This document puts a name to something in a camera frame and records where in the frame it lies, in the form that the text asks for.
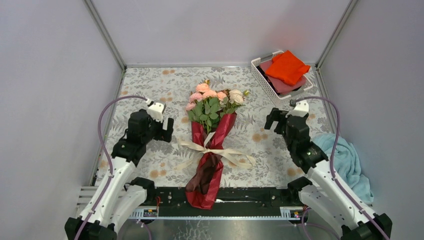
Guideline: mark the pink fake flower stem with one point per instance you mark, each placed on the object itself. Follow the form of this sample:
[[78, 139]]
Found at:
[[207, 106]]

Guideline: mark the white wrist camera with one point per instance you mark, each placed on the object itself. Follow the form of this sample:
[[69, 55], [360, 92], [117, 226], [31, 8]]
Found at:
[[155, 110], [300, 108]]

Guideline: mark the cream ribbon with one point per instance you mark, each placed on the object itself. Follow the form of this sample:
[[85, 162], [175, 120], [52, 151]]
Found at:
[[227, 153]]

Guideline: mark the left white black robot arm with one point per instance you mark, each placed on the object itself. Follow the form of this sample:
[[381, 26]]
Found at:
[[106, 212]]

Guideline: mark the pink cloth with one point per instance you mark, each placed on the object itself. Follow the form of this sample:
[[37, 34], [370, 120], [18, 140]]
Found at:
[[278, 85]]

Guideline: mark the floral tablecloth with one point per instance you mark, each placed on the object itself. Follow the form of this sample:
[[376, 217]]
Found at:
[[173, 86]]

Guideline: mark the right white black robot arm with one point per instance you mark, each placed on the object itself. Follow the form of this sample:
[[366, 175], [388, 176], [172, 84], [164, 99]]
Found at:
[[322, 189]]

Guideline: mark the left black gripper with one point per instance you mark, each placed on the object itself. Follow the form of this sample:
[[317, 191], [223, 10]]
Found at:
[[165, 135]]

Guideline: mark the dark red wrapping paper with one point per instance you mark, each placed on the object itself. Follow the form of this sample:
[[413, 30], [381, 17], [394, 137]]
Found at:
[[202, 189]]

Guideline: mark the orange cloth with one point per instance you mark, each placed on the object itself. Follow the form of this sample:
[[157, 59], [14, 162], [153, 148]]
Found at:
[[287, 68]]

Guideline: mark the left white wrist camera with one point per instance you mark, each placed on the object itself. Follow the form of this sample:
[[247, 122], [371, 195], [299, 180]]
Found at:
[[155, 110]]

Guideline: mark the aluminium frame rail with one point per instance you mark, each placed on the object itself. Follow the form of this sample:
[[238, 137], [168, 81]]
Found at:
[[144, 201]]

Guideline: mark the white fake rose stem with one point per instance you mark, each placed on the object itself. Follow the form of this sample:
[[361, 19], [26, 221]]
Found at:
[[236, 99]]

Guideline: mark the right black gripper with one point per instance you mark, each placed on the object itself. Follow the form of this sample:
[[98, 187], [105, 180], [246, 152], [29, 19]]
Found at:
[[276, 115]]

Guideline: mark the light blue towel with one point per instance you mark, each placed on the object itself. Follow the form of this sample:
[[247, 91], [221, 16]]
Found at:
[[346, 162]]

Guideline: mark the white plastic basket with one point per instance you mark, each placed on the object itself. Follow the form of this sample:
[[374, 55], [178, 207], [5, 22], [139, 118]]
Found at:
[[274, 97]]

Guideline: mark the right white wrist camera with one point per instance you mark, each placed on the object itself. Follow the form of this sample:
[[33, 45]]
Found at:
[[300, 108]]

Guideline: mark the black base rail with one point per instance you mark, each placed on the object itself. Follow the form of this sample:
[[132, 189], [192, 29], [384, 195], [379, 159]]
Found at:
[[248, 203]]

